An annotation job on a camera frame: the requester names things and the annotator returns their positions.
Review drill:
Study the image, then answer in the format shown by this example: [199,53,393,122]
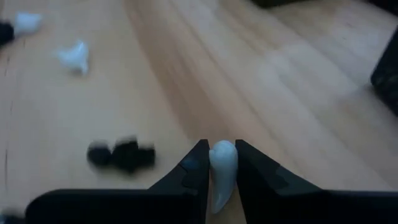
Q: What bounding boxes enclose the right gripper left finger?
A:
[25,138,210,224]

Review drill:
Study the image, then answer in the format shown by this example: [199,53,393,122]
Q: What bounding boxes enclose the small white ghost figure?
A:
[13,11,44,35]
[208,139,239,215]
[55,39,91,76]

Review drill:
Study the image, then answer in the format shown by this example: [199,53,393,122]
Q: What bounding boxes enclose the black plastic mesh basket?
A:
[369,27,398,116]

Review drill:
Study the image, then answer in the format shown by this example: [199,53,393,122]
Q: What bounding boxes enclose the small black Halloween figure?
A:
[86,135,157,175]

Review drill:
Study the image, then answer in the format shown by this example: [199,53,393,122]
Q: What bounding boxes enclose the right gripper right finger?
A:
[234,138,398,224]

